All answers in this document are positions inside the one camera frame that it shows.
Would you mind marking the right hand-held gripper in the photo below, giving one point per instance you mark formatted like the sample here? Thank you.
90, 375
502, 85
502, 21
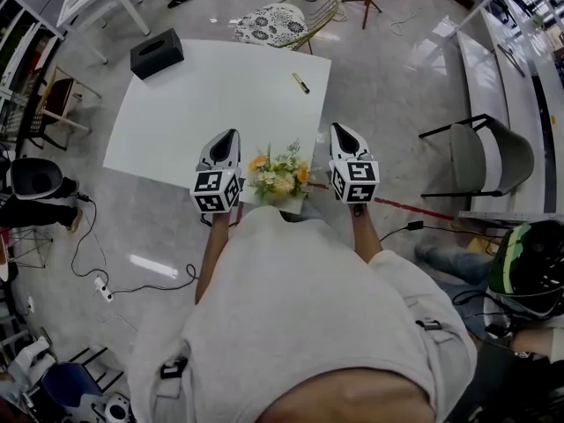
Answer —
357, 179

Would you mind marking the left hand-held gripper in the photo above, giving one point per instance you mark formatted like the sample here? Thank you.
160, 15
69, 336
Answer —
209, 183

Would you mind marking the person's right forearm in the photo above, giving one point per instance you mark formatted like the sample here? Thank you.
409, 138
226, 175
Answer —
365, 232

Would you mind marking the person's left forearm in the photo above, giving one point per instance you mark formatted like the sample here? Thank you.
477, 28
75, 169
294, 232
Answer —
213, 254

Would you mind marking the white square table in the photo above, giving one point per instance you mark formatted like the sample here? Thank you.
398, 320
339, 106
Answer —
198, 113

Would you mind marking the yellow white flower bouquet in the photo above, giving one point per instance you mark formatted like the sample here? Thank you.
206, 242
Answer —
277, 174

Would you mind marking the black power adapter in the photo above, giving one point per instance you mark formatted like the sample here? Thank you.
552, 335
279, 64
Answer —
415, 225

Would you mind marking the black leather tissue box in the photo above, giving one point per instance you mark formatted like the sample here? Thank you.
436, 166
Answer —
156, 53

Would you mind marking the grey chair with black legs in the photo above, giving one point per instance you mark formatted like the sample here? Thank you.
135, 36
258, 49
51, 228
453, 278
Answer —
506, 157

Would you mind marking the light wooden chair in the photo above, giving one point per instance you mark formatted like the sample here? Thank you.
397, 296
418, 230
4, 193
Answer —
61, 99

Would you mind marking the person's white t-shirt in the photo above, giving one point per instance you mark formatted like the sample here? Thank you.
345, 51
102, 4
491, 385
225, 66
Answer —
308, 315

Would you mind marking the white power strip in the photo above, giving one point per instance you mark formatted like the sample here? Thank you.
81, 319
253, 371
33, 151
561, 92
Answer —
103, 289

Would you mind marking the white ladder bookshelf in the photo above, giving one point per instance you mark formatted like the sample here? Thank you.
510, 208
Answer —
22, 38

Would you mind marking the blue chair with black legs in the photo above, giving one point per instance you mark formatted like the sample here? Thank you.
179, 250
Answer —
70, 381

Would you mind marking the white round device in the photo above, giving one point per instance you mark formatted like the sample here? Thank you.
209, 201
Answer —
116, 410

